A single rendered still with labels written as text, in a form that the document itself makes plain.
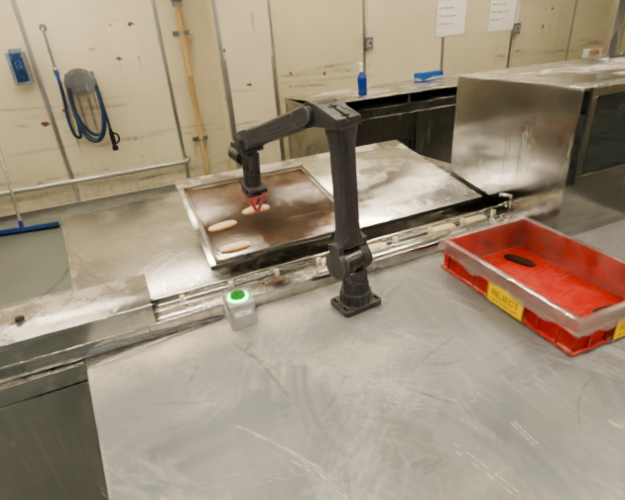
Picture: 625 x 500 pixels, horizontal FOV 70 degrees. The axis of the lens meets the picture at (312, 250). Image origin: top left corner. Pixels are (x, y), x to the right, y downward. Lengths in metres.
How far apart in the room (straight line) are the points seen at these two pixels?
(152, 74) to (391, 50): 2.71
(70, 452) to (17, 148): 3.83
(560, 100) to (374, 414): 1.08
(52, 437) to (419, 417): 0.94
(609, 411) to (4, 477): 1.41
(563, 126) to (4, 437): 1.74
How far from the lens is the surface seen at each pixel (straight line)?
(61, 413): 1.36
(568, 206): 1.65
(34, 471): 1.49
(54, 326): 1.23
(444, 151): 3.73
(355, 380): 1.01
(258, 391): 1.01
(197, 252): 1.63
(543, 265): 1.50
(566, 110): 1.56
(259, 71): 4.75
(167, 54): 4.86
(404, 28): 5.84
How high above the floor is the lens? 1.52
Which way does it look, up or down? 27 degrees down
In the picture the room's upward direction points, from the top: 4 degrees counter-clockwise
